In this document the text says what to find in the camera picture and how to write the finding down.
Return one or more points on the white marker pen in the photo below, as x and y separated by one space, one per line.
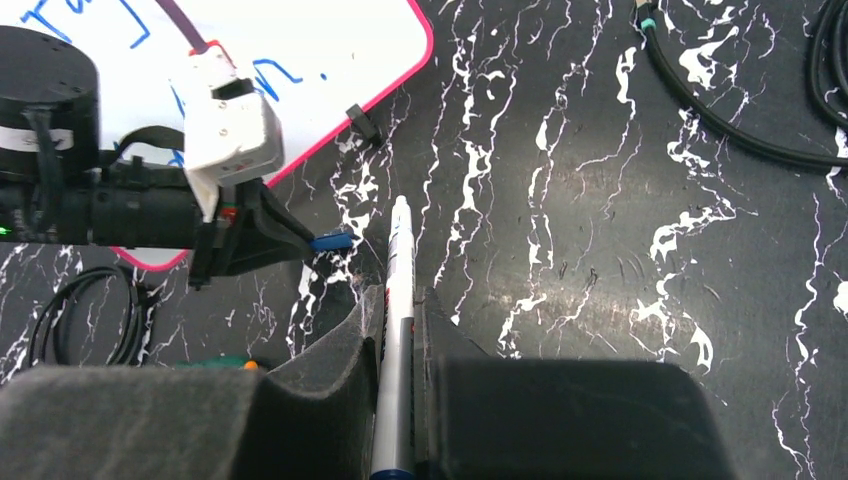
393 442

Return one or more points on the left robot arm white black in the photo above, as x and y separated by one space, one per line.
50 146

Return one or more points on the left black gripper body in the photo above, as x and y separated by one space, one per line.
140 205

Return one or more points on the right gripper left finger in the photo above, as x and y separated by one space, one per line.
310 418

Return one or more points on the blue marker cap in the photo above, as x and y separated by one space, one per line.
333 242

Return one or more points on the green handled screwdriver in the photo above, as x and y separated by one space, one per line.
237 362

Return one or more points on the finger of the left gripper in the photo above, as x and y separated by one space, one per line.
265 233

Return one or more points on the pink framed whiteboard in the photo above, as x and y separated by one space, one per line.
318 63

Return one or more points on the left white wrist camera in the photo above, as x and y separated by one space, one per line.
231 133

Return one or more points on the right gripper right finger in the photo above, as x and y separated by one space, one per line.
479 416

